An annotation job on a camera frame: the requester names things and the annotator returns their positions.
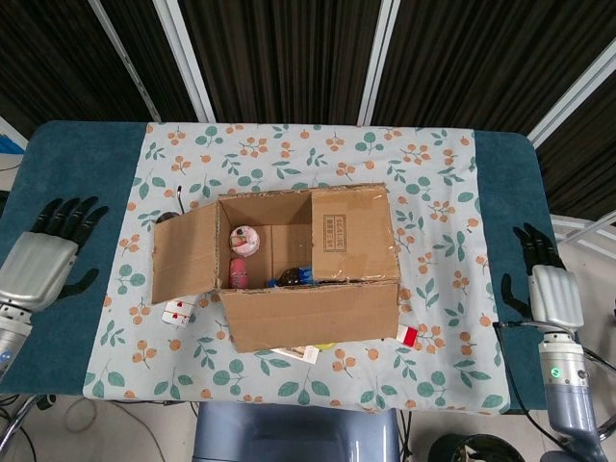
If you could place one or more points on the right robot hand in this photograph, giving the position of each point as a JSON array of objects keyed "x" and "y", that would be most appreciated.
[{"x": 556, "y": 298}]

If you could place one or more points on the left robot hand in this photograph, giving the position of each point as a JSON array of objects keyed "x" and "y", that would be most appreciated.
[{"x": 33, "y": 269}]

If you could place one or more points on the brown cardboard shipping box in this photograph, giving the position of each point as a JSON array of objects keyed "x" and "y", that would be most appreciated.
[{"x": 313, "y": 313}]

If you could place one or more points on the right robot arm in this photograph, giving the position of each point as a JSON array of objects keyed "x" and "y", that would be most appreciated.
[{"x": 568, "y": 385}]

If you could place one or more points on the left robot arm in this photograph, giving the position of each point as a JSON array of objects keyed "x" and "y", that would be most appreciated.
[{"x": 12, "y": 337}]

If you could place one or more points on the teal table cover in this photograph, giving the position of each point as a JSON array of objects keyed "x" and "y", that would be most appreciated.
[{"x": 72, "y": 168}]

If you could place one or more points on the white board with blue patch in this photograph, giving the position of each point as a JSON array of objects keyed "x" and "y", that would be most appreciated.
[{"x": 9, "y": 142}]

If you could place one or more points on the white and red block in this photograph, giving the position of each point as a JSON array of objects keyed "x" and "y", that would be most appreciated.
[{"x": 411, "y": 337}]

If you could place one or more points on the banded deck of playing cards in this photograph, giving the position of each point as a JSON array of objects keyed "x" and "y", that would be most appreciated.
[{"x": 178, "y": 317}]

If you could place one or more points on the black round bin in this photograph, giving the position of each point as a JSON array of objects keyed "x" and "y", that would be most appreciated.
[{"x": 471, "y": 450}]

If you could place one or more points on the blue packet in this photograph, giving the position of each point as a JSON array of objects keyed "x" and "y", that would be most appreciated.
[{"x": 305, "y": 274}]

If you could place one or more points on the palace photo postcard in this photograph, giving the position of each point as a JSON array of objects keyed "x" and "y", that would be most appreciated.
[{"x": 308, "y": 355}]

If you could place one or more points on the dark brown bottle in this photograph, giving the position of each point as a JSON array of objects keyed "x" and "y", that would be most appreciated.
[{"x": 290, "y": 277}]

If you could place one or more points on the floral leaf print tablecloth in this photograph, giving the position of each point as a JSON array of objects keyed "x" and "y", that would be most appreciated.
[{"x": 313, "y": 154}]

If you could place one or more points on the blue-grey robot torso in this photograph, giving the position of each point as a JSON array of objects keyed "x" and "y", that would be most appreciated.
[{"x": 289, "y": 433}]

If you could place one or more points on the dark pleated curtain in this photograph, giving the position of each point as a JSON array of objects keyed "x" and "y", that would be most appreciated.
[{"x": 289, "y": 48}]

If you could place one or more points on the white metal frame rail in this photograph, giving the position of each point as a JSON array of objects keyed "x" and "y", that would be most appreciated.
[{"x": 582, "y": 231}]

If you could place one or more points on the slanted white frame post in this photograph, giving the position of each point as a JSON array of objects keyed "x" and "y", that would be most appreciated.
[{"x": 572, "y": 98}]

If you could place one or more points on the thin white frame post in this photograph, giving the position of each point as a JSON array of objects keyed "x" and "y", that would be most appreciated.
[{"x": 125, "y": 58}]

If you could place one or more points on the wide white frame post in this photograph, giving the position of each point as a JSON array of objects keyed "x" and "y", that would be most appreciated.
[{"x": 185, "y": 58}]

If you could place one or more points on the white double frame post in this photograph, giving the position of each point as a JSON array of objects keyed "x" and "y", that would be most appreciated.
[{"x": 379, "y": 62}]

